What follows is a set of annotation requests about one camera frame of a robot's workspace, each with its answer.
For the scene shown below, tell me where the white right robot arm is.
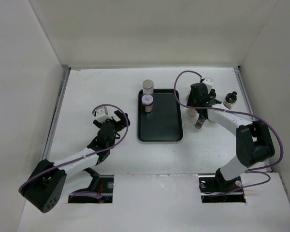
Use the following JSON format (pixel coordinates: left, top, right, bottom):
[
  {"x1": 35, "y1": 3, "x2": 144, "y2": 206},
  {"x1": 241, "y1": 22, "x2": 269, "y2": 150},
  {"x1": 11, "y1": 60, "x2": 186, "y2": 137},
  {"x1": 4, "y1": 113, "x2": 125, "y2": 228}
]
[{"x1": 187, "y1": 83, "x2": 275, "y2": 192}]

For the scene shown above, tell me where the tall jar silver lid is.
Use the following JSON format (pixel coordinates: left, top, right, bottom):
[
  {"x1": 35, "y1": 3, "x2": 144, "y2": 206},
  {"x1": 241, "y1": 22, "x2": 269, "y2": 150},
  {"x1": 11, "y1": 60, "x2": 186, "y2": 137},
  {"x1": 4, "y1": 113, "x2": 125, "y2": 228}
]
[{"x1": 143, "y1": 79, "x2": 154, "y2": 95}]

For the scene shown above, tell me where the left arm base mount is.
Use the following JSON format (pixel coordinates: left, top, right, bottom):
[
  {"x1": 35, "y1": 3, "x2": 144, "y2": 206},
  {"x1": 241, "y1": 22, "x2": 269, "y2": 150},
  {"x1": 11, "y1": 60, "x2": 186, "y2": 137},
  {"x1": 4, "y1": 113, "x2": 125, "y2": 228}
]
[{"x1": 68, "y1": 168, "x2": 115, "y2": 204}]

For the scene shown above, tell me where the black pump bottle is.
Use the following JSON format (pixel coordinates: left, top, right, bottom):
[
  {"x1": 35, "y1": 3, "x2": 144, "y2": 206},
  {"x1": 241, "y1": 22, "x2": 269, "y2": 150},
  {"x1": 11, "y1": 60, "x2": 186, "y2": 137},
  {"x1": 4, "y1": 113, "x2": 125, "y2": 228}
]
[
  {"x1": 209, "y1": 88, "x2": 217, "y2": 100},
  {"x1": 224, "y1": 91, "x2": 237, "y2": 110}
]

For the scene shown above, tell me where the small dark spice bottle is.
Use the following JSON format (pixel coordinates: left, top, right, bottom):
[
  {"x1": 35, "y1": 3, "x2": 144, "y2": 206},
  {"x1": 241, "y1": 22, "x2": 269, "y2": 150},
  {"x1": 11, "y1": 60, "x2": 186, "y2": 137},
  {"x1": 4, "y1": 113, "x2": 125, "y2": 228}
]
[{"x1": 194, "y1": 115, "x2": 206, "y2": 130}]

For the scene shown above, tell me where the pink cap spice bottle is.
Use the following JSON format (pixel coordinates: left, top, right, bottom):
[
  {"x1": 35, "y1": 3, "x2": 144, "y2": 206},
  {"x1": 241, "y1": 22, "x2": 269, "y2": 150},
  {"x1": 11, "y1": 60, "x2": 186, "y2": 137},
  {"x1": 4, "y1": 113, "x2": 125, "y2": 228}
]
[{"x1": 186, "y1": 90, "x2": 191, "y2": 101}]

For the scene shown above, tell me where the dark sauce jar white lid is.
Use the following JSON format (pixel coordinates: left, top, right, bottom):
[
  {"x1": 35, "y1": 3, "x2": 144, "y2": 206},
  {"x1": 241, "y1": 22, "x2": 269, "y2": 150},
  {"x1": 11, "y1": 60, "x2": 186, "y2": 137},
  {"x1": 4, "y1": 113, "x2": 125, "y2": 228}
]
[{"x1": 141, "y1": 94, "x2": 153, "y2": 113}]

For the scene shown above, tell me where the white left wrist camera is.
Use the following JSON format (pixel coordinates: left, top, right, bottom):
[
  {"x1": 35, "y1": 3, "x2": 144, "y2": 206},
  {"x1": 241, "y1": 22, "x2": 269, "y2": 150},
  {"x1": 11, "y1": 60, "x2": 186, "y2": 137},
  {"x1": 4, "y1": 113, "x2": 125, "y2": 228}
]
[{"x1": 92, "y1": 107, "x2": 111, "y2": 123}]

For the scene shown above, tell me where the black pump bottle right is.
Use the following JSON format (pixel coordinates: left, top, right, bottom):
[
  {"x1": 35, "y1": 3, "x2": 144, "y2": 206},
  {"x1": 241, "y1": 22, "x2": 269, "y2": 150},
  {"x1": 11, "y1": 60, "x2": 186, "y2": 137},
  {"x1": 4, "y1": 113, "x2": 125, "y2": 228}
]
[{"x1": 224, "y1": 91, "x2": 237, "y2": 110}]

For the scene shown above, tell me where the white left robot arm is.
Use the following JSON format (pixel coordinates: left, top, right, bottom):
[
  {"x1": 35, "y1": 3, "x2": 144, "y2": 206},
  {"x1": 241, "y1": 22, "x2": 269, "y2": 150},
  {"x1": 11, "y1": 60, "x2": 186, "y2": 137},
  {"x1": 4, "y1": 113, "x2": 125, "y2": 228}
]
[{"x1": 18, "y1": 110, "x2": 131, "y2": 213}]

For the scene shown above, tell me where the black pump bottle left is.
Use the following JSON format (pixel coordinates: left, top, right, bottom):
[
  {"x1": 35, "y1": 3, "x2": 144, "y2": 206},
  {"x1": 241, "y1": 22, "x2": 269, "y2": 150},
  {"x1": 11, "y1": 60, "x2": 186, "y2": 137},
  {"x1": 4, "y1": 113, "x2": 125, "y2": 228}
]
[{"x1": 209, "y1": 88, "x2": 217, "y2": 100}]

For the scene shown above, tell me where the black rectangular tray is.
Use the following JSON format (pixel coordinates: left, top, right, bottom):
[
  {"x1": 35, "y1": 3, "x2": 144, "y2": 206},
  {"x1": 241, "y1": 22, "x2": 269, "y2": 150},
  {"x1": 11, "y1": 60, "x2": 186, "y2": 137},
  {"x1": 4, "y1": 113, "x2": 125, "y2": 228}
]
[{"x1": 137, "y1": 88, "x2": 183, "y2": 142}]

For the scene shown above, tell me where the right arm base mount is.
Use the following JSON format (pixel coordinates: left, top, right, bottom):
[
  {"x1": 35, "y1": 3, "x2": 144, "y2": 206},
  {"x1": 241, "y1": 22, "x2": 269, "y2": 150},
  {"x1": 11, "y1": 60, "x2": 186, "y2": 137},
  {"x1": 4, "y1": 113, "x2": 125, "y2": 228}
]
[{"x1": 199, "y1": 174, "x2": 246, "y2": 203}]

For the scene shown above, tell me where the yellow cap spice bottle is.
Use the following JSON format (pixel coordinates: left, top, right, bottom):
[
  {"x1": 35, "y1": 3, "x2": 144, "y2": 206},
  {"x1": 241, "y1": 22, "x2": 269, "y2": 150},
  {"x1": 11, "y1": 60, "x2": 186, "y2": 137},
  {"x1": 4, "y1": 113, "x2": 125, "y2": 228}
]
[{"x1": 187, "y1": 108, "x2": 198, "y2": 117}]

